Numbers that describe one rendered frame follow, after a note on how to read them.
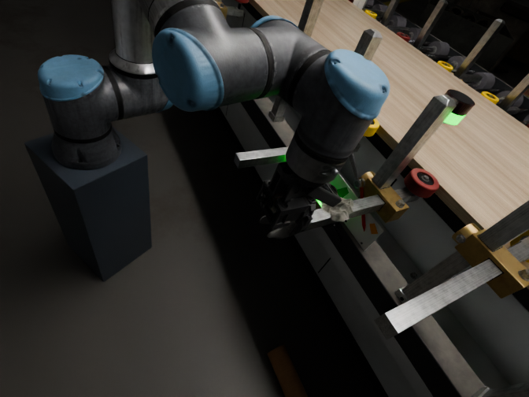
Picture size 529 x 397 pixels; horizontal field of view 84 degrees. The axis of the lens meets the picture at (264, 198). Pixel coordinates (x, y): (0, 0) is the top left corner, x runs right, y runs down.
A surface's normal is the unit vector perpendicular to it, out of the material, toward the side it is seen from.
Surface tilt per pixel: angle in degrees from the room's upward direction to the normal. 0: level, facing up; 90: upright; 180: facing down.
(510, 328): 90
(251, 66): 59
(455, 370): 0
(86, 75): 5
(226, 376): 0
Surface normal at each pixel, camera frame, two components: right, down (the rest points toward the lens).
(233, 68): 0.67, 0.30
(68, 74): 0.18, -0.61
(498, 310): -0.87, 0.18
